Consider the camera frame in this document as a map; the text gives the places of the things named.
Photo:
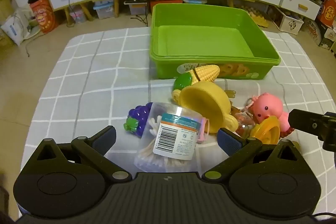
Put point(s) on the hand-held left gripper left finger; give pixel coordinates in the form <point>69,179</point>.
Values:
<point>104,138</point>

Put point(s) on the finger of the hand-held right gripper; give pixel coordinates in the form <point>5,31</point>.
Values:
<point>305,121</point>

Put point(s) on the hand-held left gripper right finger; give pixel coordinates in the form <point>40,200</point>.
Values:
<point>229,143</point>

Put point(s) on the purple toy grapes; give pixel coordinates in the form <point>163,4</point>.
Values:
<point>139,115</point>

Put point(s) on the pink toy pig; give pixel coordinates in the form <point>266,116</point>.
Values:
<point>266,108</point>

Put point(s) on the yellow toy pot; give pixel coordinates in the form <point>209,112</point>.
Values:
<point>207,103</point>

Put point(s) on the clear cotton swab container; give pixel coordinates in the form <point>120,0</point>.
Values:
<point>173,137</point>

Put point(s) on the green plastic box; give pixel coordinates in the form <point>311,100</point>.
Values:
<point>202,40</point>

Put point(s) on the amber plastic toy piece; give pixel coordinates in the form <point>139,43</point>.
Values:
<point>231,93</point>

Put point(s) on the grey checked tablecloth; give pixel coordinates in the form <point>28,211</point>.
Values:
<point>105,77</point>

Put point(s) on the toy corn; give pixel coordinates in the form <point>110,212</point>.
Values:
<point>204,73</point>

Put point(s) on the white cut-out storage box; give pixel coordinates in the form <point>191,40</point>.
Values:
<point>290,22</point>

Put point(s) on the red printed box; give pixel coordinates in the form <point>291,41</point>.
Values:
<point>328,10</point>

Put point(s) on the egg trays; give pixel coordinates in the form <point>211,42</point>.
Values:
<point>256,14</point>

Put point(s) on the clear storage box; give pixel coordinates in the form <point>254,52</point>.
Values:
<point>137,8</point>
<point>78,14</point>

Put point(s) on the blue lid storage box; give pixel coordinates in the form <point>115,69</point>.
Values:
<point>104,9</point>

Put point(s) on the red orange printed bag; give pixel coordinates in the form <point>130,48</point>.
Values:
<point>43,16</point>

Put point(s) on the white plastic bag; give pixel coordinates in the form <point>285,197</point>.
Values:
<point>15,27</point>

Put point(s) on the red cardboard box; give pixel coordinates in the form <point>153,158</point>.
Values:
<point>166,1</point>

